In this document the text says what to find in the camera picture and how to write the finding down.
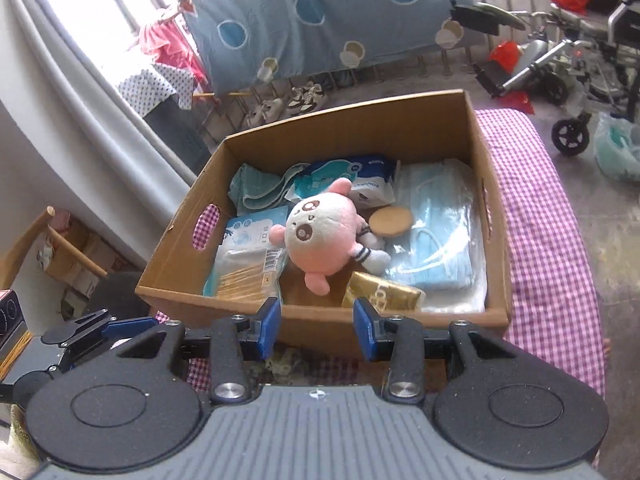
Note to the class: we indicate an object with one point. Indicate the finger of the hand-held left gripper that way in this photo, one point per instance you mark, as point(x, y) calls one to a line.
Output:
point(127, 326)
point(75, 330)

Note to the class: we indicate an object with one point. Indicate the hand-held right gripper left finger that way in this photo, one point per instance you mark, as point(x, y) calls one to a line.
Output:
point(270, 327)

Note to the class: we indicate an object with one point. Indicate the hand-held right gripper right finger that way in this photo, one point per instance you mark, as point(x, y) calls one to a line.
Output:
point(365, 332)

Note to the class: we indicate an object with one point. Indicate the gold tissue pack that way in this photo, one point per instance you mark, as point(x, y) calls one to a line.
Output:
point(385, 292)

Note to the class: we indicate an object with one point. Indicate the green cloth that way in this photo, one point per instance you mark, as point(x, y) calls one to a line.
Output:
point(310, 362)

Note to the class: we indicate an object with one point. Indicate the cotton swabs pack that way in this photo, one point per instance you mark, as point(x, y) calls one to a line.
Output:
point(240, 275)

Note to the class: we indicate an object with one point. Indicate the blue bandage box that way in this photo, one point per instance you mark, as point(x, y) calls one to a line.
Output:
point(250, 227)

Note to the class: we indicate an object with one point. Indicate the pink plush toy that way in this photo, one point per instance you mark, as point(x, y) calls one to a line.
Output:
point(320, 230)

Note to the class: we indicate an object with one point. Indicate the round brown pad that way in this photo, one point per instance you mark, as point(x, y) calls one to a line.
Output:
point(390, 220)

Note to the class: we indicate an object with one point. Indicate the blue face masks pack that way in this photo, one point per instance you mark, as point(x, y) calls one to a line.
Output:
point(440, 240)

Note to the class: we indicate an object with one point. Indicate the teal towel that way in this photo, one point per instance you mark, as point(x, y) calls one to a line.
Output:
point(260, 185)

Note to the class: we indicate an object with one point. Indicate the wet wipes pack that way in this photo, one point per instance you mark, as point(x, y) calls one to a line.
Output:
point(370, 180)

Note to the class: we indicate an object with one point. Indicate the cardboard box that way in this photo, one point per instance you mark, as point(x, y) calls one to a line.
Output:
point(350, 130)

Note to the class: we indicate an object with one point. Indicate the wooden chair with black seat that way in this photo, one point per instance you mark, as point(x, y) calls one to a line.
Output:
point(120, 295)

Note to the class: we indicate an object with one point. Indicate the brown printed carton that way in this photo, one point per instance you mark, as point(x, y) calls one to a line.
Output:
point(75, 265)

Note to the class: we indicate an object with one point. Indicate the olive fuzzy towel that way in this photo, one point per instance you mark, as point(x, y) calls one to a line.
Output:
point(22, 435)

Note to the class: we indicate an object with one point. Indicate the dark cabinet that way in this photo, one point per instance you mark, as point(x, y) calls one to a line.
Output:
point(175, 135)

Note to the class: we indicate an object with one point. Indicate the pink checkered cloth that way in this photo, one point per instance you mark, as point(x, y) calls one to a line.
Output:
point(540, 240)

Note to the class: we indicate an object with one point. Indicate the white curtain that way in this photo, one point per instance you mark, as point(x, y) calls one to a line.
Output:
point(75, 110)

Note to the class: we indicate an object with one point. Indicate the white and dark sneaker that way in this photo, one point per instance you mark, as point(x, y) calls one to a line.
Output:
point(316, 95)
point(298, 101)

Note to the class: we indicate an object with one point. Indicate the polka dot cloth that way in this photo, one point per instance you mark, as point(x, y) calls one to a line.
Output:
point(145, 85)

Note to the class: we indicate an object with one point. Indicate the pink garment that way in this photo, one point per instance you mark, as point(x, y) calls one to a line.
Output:
point(165, 40)

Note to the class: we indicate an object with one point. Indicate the blue printed blanket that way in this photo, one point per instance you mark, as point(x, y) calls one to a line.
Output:
point(325, 35)

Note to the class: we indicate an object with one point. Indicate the small red plastic bag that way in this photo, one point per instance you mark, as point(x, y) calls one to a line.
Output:
point(506, 55)

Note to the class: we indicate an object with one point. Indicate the pale green plastic bag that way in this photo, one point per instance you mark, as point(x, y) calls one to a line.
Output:
point(620, 147)

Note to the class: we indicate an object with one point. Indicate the wheelchair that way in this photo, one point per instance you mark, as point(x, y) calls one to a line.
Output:
point(550, 55)

